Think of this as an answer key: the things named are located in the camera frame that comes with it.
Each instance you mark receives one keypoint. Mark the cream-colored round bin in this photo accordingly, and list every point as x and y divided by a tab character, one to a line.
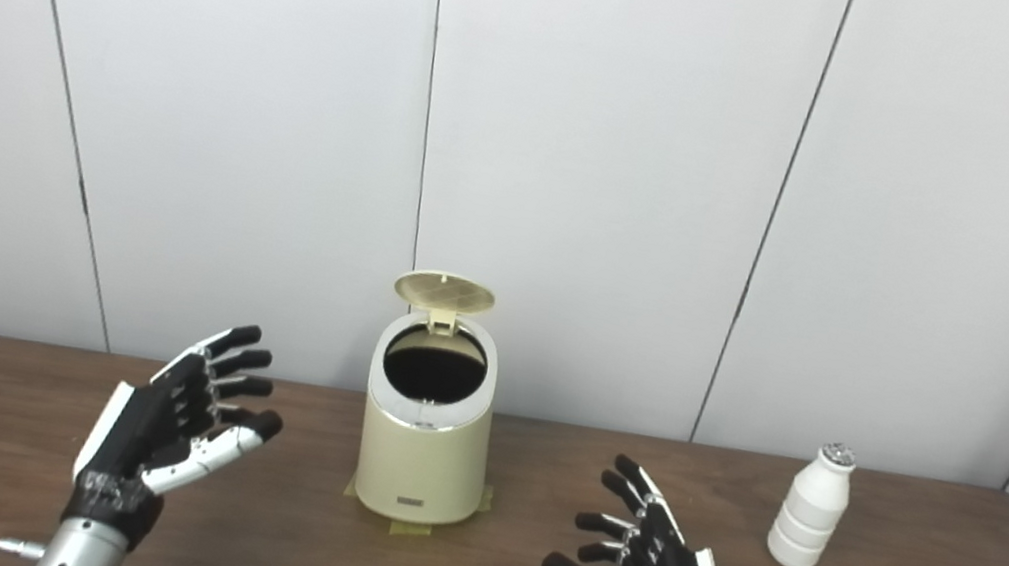
420	467

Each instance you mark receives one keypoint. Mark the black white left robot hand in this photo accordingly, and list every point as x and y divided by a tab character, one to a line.
136	437

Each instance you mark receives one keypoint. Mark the cream round bin lid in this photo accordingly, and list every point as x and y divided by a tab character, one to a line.
444	292

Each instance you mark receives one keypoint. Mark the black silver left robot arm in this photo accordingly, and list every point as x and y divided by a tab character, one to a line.
79	550

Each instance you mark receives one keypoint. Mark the small white plastic bottle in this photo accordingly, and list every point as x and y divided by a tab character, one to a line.
808	519

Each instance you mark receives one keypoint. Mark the yellow masking tape piece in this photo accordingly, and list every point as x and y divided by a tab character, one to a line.
486	498
350	484
413	529

